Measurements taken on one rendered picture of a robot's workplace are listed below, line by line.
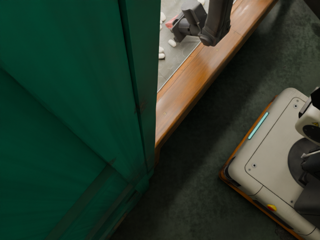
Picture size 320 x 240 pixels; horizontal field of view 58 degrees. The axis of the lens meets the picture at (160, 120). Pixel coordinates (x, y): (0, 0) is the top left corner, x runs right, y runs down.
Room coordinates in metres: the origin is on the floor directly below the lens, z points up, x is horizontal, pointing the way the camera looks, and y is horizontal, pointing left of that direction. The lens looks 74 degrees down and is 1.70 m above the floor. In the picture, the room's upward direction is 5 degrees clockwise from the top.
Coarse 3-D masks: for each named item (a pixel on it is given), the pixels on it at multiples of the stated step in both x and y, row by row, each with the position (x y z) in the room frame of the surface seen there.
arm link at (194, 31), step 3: (195, 24) 0.58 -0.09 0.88; (192, 27) 0.57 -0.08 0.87; (195, 27) 0.57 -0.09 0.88; (198, 27) 0.56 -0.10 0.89; (192, 30) 0.56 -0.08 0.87; (195, 30) 0.56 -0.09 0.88; (198, 30) 0.55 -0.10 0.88; (192, 33) 0.56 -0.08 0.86; (195, 33) 0.56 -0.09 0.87; (198, 33) 0.55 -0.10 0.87
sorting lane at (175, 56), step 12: (168, 0) 0.78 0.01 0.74; (180, 0) 0.78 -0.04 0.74; (168, 12) 0.72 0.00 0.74; (168, 36) 0.62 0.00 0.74; (192, 36) 0.63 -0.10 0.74; (168, 48) 0.57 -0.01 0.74; (180, 48) 0.57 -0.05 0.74; (192, 48) 0.57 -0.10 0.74; (168, 60) 0.51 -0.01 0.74; (180, 60) 0.52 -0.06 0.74; (168, 72) 0.47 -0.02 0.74
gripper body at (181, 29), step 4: (184, 16) 0.64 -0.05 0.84; (180, 20) 0.62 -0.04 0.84; (184, 20) 0.61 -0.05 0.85; (176, 24) 0.60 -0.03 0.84; (180, 24) 0.60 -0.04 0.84; (184, 24) 0.60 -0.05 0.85; (188, 24) 0.59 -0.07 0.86; (172, 28) 0.58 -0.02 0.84; (176, 28) 0.59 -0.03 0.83; (180, 28) 0.59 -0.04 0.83; (184, 28) 0.58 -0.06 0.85; (188, 28) 0.58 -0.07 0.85; (172, 32) 0.58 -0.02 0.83; (176, 32) 0.58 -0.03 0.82; (180, 32) 0.59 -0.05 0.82; (184, 32) 0.58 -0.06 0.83; (188, 32) 0.57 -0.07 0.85; (176, 36) 0.57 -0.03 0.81; (180, 36) 0.58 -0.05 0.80; (184, 36) 0.59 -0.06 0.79; (176, 40) 0.57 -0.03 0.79; (180, 40) 0.57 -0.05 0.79
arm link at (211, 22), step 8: (216, 0) 0.50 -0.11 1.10; (224, 0) 0.49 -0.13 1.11; (232, 0) 0.51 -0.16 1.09; (208, 8) 0.53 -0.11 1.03; (216, 8) 0.50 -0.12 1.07; (224, 8) 0.49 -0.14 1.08; (208, 16) 0.52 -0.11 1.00; (216, 16) 0.50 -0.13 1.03; (224, 16) 0.50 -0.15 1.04; (208, 24) 0.52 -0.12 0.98; (216, 24) 0.50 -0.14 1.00; (224, 24) 0.50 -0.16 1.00; (208, 32) 0.51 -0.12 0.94; (216, 32) 0.50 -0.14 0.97; (224, 32) 0.53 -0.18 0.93; (216, 40) 0.49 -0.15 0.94
